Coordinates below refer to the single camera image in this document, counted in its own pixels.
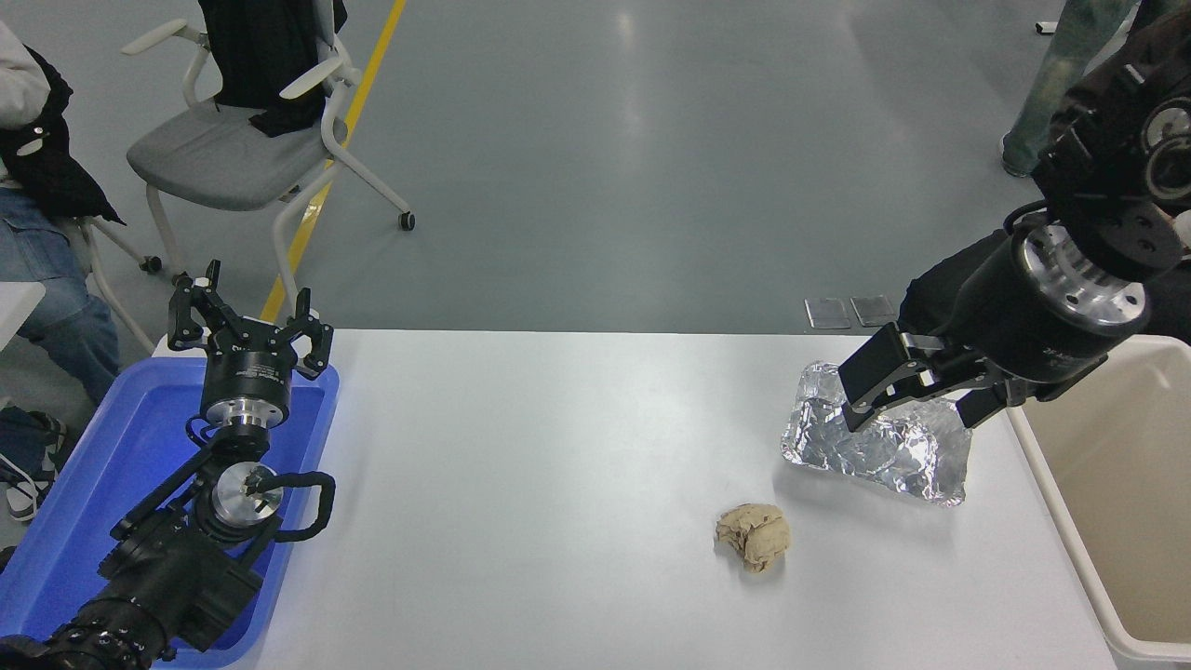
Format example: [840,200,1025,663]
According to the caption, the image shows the grey white office chair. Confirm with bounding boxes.
[121,0,417,317]

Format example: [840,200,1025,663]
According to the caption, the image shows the white chair with casters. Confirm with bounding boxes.
[79,216,164,355]

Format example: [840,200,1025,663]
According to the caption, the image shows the silver foil plate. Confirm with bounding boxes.
[781,361,974,508]

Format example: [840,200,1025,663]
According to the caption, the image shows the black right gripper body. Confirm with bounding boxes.
[929,231,1110,408]

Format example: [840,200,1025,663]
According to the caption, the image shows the black garment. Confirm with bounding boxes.
[198,0,348,138]

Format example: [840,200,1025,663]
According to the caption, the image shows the blue plastic tray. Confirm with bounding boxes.
[0,356,341,669]

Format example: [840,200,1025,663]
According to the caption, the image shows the crumpled tan paper ball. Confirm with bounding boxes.
[715,503,792,574]

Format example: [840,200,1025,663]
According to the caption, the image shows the white desk corner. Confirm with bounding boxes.
[0,282,46,350]

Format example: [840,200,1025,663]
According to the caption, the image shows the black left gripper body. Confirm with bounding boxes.
[200,315,303,405]

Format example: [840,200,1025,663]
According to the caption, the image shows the person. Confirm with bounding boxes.
[1000,0,1141,178]
[0,19,127,522]
[898,0,1191,345]

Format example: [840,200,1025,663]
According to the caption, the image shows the large pale dustbin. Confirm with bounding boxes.
[1007,335,1191,670]

